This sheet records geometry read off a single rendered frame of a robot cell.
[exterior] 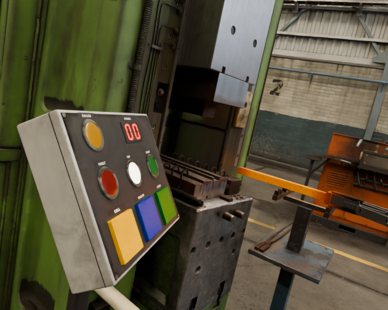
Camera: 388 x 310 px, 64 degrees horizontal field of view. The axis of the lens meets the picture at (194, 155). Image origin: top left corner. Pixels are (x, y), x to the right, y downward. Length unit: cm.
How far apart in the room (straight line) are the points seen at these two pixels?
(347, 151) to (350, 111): 412
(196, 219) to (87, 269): 58
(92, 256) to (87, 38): 81
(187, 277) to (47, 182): 74
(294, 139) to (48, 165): 838
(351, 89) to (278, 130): 202
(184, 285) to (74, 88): 78
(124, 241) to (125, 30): 61
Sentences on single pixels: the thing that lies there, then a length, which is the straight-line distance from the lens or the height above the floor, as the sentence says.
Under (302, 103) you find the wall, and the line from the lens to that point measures 877.
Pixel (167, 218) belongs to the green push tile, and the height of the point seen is 99.
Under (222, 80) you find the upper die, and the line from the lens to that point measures 106.
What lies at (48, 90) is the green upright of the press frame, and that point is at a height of 119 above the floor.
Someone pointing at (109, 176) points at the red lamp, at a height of 110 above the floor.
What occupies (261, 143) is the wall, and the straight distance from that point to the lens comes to 895.
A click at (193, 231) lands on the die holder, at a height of 84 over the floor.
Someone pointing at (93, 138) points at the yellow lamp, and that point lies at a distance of 55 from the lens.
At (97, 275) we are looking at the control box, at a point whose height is 97.
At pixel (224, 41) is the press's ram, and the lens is 106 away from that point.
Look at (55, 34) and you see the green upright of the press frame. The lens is 127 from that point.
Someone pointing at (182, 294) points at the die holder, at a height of 60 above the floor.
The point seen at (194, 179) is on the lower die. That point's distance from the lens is 114.
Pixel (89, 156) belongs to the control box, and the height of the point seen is 113.
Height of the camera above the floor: 125
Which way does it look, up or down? 9 degrees down
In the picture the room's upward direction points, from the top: 12 degrees clockwise
